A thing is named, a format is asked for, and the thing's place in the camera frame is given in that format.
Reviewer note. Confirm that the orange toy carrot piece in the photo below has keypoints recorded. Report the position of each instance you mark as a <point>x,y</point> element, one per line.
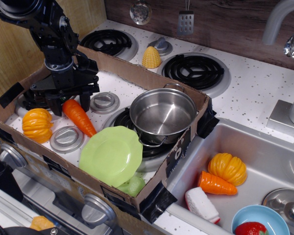
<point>215,185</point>

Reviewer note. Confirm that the yellow toy corn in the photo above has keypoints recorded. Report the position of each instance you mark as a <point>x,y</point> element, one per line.
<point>151,58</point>

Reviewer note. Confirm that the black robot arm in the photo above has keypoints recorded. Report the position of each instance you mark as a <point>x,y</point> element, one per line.
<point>51,31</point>

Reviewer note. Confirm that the silver stove knob back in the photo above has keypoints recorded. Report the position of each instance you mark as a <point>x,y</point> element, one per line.
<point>162,46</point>

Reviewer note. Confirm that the brown cardboard fence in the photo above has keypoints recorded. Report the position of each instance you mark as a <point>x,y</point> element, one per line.
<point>154,198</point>

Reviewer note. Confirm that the red toy strawberry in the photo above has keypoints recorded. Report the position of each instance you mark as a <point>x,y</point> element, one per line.
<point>251,228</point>

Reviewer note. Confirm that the green toy vegetable under plate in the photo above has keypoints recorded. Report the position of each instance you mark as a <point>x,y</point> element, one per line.
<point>133,186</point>

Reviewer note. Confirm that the light blue bowl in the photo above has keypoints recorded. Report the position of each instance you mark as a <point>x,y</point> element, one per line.
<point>266,220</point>

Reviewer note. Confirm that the orange toy pumpkin in fence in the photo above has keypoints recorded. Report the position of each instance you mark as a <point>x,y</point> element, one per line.
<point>36,125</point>

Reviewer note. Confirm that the back left black burner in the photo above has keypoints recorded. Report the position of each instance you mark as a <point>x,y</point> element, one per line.
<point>112,42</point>

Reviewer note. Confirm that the front right black burner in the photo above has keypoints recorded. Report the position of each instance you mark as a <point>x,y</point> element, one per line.
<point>152,156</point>

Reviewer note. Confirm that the hanging metal spatula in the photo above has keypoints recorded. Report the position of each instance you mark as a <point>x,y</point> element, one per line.
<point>185,24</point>

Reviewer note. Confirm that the silver panel knob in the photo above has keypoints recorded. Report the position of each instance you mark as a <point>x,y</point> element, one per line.
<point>96,211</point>
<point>12,157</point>

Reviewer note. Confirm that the black burner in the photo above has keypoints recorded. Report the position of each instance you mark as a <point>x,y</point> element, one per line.
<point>20,110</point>
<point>152,156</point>
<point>202,72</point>
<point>112,42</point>

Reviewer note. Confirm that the silver front panel knob left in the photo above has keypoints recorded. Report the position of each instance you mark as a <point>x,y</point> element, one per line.
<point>12,157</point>

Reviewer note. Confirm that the light green plastic plate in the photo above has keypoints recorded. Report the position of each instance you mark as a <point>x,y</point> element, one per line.
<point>112,156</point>

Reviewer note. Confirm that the silver stove knob lower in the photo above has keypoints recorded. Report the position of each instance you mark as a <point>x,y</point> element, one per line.
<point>66,139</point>

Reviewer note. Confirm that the orange toy pumpkin in sink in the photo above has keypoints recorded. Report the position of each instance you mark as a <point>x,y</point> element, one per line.
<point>228,167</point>

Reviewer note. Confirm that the silver front panel knob right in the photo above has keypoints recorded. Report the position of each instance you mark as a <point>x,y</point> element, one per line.
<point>96,211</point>

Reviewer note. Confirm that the silver sink drain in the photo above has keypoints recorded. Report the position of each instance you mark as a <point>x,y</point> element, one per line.
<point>282,201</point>

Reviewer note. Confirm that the silver stove knob upper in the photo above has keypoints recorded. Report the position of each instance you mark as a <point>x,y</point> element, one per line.
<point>104,103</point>

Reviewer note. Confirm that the silver stove knob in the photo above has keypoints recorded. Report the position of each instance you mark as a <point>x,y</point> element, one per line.
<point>162,46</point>
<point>66,139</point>
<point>104,103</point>

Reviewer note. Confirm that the hanging metal strainer ladle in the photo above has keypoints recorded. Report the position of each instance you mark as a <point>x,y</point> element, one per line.
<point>141,12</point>

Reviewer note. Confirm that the back right black burner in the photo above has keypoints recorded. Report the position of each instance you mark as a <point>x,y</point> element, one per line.
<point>202,72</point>

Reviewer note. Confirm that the silver sink basin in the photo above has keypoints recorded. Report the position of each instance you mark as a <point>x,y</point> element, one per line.
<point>269,162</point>

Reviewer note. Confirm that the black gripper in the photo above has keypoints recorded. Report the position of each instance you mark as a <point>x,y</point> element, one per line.
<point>78,80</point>

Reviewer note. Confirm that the white red toy cheese wedge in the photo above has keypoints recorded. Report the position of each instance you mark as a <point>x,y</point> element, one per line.
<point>198,203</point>

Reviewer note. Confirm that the stainless steel pot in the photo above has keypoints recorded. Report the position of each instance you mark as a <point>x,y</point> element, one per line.
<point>162,115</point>

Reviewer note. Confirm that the silver faucet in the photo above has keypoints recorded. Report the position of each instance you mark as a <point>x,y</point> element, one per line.
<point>282,116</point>

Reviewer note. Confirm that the front left black burner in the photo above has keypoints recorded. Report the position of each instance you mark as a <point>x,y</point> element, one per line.
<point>20,110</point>

